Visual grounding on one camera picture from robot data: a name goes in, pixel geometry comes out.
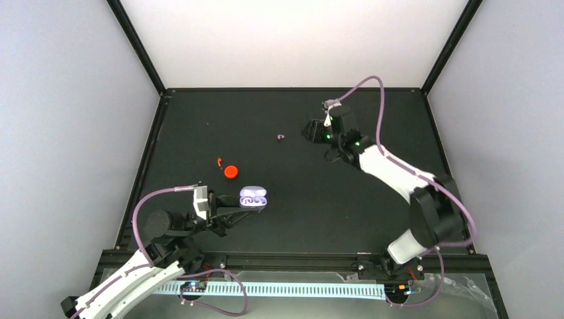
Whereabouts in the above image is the lavender earbud charging case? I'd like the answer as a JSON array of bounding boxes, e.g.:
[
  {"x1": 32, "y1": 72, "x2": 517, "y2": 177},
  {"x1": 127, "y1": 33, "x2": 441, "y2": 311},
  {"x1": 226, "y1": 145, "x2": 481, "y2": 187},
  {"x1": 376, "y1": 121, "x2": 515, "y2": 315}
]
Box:
[{"x1": 239, "y1": 185, "x2": 267, "y2": 209}]

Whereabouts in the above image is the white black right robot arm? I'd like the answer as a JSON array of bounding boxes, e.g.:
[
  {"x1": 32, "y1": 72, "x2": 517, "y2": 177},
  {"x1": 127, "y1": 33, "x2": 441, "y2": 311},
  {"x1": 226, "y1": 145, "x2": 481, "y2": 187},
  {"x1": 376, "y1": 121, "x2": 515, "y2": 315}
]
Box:
[{"x1": 301, "y1": 103, "x2": 469, "y2": 278}]

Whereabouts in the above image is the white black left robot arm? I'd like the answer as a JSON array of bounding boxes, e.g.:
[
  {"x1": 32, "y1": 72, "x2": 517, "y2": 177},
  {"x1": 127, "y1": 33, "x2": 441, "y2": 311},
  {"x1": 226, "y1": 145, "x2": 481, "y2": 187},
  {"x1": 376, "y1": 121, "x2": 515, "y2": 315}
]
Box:
[{"x1": 61, "y1": 184, "x2": 267, "y2": 318}]

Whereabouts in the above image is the orange round case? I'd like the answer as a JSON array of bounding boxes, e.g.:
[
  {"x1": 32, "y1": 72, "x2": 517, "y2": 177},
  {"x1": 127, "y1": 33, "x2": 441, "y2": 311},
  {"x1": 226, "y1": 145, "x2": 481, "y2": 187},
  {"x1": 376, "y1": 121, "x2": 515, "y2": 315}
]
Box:
[{"x1": 223, "y1": 165, "x2": 239, "y2": 179}]

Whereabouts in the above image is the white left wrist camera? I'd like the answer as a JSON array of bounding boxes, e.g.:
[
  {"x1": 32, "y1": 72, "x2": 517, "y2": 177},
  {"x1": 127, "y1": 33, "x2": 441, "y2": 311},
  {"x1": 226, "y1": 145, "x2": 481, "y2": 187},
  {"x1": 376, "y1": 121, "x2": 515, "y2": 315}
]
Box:
[{"x1": 193, "y1": 185, "x2": 210, "y2": 221}]

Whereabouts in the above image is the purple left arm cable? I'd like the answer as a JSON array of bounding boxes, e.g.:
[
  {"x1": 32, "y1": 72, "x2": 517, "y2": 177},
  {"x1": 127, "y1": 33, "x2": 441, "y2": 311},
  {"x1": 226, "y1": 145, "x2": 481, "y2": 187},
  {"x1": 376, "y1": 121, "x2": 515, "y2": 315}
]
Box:
[{"x1": 70, "y1": 185, "x2": 249, "y2": 318}]

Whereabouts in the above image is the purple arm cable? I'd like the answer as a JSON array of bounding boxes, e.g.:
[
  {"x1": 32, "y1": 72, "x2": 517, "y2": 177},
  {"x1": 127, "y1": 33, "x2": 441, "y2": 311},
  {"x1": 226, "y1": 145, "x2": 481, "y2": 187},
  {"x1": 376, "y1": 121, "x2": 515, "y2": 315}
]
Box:
[
  {"x1": 70, "y1": 185, "x2": 249, "y2": 318},
  {"x1": 323, "y1": 75, "x2": 478, "y2": 308}
]

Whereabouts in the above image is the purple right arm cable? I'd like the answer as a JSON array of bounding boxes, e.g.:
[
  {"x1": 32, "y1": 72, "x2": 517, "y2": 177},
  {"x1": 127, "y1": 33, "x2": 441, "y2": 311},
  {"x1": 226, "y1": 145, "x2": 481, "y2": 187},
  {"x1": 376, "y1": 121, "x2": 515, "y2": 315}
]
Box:
[{"x1": 323, "y1": 75, "x2": 478, "y2": 308}]

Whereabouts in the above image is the light blue slotted cable duct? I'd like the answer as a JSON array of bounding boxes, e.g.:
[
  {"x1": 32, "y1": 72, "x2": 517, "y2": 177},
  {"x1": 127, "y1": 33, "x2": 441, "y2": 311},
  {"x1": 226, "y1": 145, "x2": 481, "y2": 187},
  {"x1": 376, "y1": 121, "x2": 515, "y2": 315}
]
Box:
[{"x1": 154, "y1": 280, "x2": 386, "y2": 300}]

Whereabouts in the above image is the black front frame rail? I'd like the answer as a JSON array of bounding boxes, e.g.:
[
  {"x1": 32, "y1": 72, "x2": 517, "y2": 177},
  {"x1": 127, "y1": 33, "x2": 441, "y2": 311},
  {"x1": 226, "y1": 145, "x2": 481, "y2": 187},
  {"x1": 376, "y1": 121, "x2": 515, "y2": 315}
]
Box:
[{"x1": 92, "y1": 250, "x2": 494, "y2": 284}]

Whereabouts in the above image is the black enclosure frame post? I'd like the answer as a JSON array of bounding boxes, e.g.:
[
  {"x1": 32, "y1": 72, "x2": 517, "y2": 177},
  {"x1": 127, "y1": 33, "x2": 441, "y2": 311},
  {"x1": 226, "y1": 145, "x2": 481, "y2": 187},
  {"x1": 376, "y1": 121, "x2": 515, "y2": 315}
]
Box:
[{"x1": 106, "y1": 0, "x2": 166, "y2": 96}]

